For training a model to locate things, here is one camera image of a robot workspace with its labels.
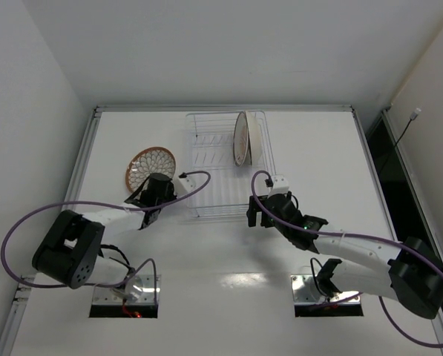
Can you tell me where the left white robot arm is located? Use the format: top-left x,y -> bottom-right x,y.
32,173 -> 177,289

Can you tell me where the metal base plate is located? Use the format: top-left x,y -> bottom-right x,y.
91,274 -> 161,306
290,274 -> 361,307

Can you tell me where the floral orange-rim plate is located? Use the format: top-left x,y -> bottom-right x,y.
125,146 -> 176,193
245,111 -> 262,165

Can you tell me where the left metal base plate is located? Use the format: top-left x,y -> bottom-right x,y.
91,274 -> 161,306

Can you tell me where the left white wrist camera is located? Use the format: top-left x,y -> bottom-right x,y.
174,173 -> 196,196

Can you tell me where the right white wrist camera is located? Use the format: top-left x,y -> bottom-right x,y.
266,174 -> 289,197

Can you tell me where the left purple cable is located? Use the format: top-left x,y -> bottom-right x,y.
0,170 -> 211,289

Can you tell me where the purple cable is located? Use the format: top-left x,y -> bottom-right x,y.
251,170 -> 443,349
0,170 -> 211,289

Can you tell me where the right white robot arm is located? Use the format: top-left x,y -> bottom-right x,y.
246,192 -> 443,320

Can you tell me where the sunburst pattern plate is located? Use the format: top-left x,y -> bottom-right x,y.
233,111 -> 249,167

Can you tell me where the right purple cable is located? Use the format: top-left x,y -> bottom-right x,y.
251,170 -> 443,349

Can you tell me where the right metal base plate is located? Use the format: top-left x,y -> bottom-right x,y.
290,274 -> 361,307

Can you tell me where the black cable white plug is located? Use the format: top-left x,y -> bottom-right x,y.
381,108 -> 421,169

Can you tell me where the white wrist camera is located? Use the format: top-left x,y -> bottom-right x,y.
266,174 -> 289,197
174,173 -> 196,196

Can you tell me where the white wire dish rack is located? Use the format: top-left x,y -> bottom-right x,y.
186,111 -> 276,220

